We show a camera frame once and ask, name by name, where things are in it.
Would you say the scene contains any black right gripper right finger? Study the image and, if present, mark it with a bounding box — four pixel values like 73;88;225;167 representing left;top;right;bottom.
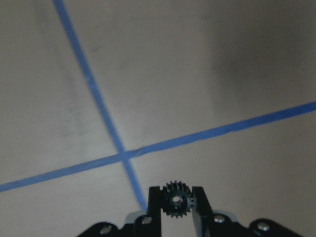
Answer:
192;186;212;237

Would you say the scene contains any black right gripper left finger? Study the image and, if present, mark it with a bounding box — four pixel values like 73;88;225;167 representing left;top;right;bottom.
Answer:
148;186;161;237

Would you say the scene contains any black bearing gear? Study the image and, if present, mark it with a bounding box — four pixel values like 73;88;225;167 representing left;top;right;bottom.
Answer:
161;181;195;218

